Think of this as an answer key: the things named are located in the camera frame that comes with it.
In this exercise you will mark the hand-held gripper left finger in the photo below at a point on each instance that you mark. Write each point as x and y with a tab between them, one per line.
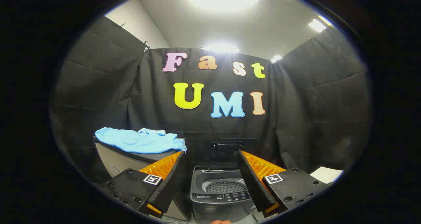
171	181

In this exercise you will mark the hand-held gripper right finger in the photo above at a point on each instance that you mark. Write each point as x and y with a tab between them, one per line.
253	181

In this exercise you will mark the grey washing machine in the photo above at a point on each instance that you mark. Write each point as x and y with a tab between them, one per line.
210	197

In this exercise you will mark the light blue polo shirt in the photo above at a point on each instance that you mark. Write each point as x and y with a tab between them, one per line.
138	141

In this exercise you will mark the grey cabinet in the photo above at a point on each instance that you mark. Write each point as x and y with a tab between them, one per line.
115	160

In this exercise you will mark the white flat panel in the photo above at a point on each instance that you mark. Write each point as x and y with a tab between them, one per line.
327	174

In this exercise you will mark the rectangular ceiling light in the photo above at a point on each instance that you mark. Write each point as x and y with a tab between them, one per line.
276	58
317	25
220	48

